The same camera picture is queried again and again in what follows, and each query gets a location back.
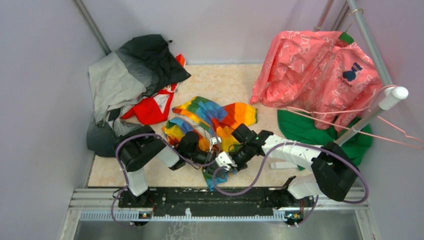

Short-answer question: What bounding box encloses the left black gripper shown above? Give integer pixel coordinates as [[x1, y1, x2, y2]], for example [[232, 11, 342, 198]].
[[186, 148, 225, 180]]

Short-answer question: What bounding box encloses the rainbow striped jacket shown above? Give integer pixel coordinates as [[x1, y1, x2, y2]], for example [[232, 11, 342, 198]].
[[161, 96, 258, 191]]

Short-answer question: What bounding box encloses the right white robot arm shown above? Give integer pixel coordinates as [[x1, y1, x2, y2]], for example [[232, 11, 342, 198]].
[[230, 124, 359, 206]]

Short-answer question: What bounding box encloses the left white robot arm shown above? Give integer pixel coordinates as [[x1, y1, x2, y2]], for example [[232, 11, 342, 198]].
[[114, 125, 218, 207]]

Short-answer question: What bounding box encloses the grey black jacket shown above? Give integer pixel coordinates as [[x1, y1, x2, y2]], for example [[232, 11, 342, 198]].
[[86, 34, 172, 158]]

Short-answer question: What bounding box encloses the pink patterned jacket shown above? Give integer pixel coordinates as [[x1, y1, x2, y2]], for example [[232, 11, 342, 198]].
[[250, 29, 385, 132]]

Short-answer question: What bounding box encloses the red white garment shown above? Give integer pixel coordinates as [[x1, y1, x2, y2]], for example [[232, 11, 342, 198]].
[[118, 53, 191, 125]]

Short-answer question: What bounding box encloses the green garment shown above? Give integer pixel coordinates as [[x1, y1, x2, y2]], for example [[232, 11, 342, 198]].
[[276, 31, 375, 171]]

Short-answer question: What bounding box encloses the white clothes rack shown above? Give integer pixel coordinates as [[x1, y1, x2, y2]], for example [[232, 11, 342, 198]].
[[269, 0, 410, 170]]

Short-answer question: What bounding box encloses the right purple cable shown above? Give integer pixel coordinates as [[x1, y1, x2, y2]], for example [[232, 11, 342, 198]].
[[211, 141, 370, 227]]

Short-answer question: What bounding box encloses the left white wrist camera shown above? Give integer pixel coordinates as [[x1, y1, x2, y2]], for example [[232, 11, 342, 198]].
[[209, 136, 222, 150]]

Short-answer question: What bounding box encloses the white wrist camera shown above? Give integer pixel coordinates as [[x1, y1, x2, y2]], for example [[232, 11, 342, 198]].
[[215, 151, 238, 172], [209, 136, 222, 150]]

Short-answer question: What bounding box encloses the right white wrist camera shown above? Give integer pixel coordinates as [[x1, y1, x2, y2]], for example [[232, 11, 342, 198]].
[[215, 151, 238, 172]]

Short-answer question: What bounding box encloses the pink wire hanger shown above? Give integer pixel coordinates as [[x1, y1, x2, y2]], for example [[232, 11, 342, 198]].
[[285, 84, 424, 149]]

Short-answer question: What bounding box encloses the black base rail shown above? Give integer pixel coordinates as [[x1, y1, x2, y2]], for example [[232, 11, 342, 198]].
[[118, 187, 314, 217]]

